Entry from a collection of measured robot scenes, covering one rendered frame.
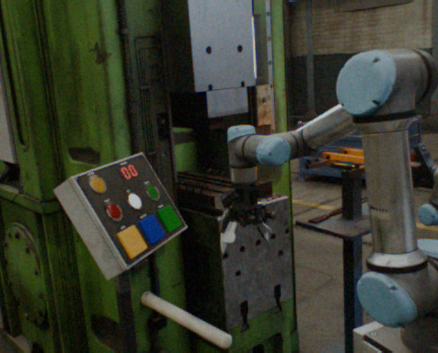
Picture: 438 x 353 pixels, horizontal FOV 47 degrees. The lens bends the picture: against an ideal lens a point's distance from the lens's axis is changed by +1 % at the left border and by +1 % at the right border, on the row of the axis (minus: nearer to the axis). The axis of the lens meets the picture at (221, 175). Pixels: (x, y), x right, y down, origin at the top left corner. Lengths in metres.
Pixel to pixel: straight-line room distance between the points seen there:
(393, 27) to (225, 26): 8.39
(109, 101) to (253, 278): 0.87
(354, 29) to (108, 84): 9.06
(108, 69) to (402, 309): 1.17
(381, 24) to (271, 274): 8.53
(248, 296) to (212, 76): 0.85
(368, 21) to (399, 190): 9.46
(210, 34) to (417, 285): 1.13
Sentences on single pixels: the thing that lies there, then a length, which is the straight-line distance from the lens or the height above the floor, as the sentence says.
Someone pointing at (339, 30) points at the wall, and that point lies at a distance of 10.74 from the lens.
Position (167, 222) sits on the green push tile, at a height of 1.00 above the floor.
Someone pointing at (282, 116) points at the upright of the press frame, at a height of 1.21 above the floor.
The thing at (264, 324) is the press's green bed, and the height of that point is 0.41.
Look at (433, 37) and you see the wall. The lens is 9.74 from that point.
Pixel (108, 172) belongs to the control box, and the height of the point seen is 1.18.
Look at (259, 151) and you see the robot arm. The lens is 1.25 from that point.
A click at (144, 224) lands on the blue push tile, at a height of 1.03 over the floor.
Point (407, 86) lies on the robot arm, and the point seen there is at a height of 1.39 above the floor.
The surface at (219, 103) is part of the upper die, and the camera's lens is 1.83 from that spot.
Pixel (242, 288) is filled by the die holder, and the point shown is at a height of 0.61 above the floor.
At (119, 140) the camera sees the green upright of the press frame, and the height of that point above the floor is 1.23.
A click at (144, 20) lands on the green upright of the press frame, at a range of 1.82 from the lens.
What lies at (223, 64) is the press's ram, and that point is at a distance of 1.84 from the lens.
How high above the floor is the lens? 1.46
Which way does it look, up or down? 13 degrees down
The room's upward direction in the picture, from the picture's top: 4 degrees counter-clockwise
